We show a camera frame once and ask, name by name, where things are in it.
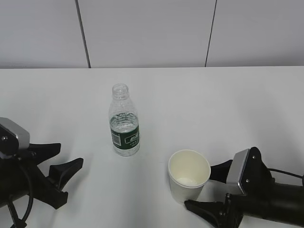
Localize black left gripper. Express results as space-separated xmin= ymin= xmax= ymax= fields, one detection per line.
xmin=0 ymin=143 xmax=84 ymax=209

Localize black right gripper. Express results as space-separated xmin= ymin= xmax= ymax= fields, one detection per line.
xmin=184 ymin=160 xmax=271 ymax=228

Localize white paper cup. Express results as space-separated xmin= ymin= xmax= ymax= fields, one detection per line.
xmin=168 ymin=150 xmax=211 ymax=204

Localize clear water bottle green label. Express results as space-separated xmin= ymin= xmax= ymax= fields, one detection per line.
xmin=109 ymin=84 xmax=140 ymax=157

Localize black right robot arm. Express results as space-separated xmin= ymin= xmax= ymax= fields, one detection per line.
xmin=184 ymin=160 xmax=304 ymax=228

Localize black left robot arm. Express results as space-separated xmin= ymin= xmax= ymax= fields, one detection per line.
xmin=0 ymin=143 xmax=84 ymax=209

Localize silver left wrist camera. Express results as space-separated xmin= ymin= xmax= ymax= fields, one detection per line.
xmin=0 ymin=117 xmax=30 ymax=159

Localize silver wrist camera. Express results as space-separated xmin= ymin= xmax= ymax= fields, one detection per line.
xmin=225 ymin=146 xmax=273 ymax=197
xmin=0 ymin=117 xmax=30 ymax=159

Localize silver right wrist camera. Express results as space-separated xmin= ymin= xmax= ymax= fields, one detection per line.
xmin=225 ymin=146 xmax=273 ymax=197

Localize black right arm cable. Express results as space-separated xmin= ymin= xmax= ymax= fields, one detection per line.
xmin=268 ymin=168 xmax=304 ymax=188

